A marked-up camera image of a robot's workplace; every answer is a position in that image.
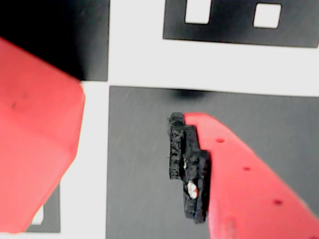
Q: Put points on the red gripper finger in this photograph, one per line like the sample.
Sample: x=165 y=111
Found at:
x=244 y=189

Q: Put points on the red cube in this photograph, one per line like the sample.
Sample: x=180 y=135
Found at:
x=37 y=124

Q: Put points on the checkerboard marker mat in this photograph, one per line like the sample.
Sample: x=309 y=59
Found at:
x=149 y=149

